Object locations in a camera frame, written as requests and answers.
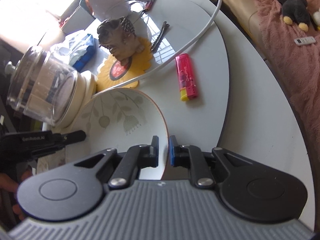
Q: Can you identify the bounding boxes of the floral bowl with orange rim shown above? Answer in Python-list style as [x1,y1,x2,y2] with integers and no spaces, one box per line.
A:
[65,88,169,180]

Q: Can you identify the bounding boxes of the person's left hand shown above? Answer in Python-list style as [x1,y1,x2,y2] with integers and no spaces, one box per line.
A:
[1,169,33,220]

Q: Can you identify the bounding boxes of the glass kettle on cream base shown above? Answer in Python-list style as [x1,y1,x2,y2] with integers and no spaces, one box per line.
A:
[5,46,96,129]

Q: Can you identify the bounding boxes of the pink and yellow lighter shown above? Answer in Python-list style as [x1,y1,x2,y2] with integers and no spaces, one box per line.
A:
[175,54,199,101]

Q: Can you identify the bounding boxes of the round grey lazy susan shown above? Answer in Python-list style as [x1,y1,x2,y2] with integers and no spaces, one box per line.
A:
[137,0,229,150]

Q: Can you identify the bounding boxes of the yellow sunflower coaster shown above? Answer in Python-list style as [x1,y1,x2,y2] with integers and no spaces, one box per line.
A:
[97,37,153,92]

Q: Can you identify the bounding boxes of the blue tissue pack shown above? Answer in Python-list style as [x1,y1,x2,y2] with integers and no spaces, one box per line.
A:
[50,30,96,72]

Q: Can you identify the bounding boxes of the brown dog figurine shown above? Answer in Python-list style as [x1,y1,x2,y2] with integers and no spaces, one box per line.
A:
[97,17,145,66]

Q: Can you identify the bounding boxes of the pink bed blanket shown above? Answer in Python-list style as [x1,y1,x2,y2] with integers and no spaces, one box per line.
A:
[199,0,320,170]

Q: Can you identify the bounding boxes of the white remote control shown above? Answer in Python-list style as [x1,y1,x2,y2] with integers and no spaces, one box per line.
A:
[294,36,316,46]

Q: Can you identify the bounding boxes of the black plush toy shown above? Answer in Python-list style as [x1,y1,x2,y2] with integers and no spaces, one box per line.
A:
[277,0,311,33]

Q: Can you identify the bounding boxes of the white power cable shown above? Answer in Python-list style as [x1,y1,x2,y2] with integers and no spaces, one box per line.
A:
[92,0,222,98]

